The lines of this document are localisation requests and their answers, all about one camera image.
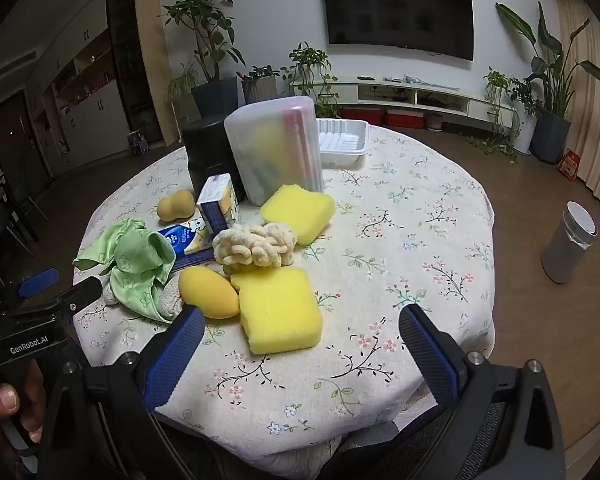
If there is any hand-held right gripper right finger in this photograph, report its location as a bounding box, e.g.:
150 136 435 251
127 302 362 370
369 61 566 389
398 304 567 480

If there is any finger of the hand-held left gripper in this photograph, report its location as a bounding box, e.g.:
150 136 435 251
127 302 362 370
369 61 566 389
2 267 61 313
0 276 104 333

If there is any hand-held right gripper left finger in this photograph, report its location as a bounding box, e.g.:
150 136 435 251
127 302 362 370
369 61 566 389
39 304 207 480

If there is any beige knitted cloth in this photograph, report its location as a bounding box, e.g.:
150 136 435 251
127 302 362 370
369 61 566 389
101 280 187 323

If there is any green cloth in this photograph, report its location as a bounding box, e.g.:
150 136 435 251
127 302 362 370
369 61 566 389
73 217 177 323

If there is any yellow teardrop makeup sponge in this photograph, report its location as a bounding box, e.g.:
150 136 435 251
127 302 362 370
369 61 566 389
178 266 241 320

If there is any cream chenille cloth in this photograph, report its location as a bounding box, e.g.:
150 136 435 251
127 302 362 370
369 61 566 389
212 223 298 277

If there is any yellow rounded sponge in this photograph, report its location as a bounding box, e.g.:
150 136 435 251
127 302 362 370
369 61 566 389
259 184 336 247

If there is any white plastic tray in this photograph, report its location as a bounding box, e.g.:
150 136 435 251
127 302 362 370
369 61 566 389
315 118 371 169

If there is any person's left hand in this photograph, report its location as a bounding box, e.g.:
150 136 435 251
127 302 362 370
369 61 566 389
0 360 48 463

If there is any dark chair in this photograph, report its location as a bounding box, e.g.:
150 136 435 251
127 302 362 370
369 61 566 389
0 172 51 256

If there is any notched yellow sponge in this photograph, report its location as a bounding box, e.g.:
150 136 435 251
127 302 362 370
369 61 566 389
230 266 324 356

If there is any blue flat tissue packet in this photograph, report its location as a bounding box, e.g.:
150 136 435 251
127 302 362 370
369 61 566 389
157 217 221 271

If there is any floral tablecloth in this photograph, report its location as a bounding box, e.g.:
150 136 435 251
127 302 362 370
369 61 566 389
72 122 496 478

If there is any yellow gourd-shaped makeup sponge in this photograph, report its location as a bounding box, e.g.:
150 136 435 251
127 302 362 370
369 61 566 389
157 189 199 223

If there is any brown door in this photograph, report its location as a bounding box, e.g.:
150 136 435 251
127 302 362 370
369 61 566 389
0 90 51 186

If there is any blue and yellow tissue pack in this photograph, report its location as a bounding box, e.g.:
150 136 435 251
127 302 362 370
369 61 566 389
196 174 241 235

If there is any small printed box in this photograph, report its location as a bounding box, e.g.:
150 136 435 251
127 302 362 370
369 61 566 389
127 130 151 156

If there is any grey trash can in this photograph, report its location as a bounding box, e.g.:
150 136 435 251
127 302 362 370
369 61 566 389
541 201 597 285

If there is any translucent plastic container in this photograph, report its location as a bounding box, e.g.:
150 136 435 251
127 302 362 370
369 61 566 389
223 96 325 206

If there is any spider plant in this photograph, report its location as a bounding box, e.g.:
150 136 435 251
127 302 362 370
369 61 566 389
166 62 201 111

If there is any red storage box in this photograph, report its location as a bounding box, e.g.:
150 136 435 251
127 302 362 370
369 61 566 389
341 106 384 126
385 108 426 130

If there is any dark display cabinet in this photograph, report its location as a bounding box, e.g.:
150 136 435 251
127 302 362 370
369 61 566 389
105 0 163 146

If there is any red printed box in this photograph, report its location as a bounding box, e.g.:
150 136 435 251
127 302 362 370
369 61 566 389
557 148 583 181

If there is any white plant pot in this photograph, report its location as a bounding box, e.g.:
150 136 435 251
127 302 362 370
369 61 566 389
515 117 538 156

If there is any dark square plant pot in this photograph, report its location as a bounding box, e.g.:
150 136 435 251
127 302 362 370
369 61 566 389
190 78 241 118

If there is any dark grey plant pot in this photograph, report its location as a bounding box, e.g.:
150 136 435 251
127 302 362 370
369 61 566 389
529 111 572 164

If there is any white television console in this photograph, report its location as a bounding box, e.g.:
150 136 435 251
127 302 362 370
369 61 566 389
292 77 523 128

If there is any hanging vine plant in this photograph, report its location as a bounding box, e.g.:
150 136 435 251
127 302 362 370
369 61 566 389
482 66 523 146

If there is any ribbed grey plant pot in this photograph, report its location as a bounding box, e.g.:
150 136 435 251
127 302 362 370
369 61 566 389
241 76 279 106

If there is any small leafy plant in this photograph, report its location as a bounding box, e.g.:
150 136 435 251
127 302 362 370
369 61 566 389
237 64 281 81

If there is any tall leafy tree plant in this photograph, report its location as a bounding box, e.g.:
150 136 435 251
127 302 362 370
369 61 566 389
160 0 246 83

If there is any trailing pothos plant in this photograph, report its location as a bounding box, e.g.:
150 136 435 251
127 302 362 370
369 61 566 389
281 42 341 118

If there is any large broad-leaf plant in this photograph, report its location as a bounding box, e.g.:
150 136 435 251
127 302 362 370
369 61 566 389
495 2 600 118

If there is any white wall cabinet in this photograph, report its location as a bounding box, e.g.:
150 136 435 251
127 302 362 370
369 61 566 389
27 0 131 171

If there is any wall-mounted television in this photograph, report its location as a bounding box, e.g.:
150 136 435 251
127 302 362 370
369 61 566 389
321 0 475 62

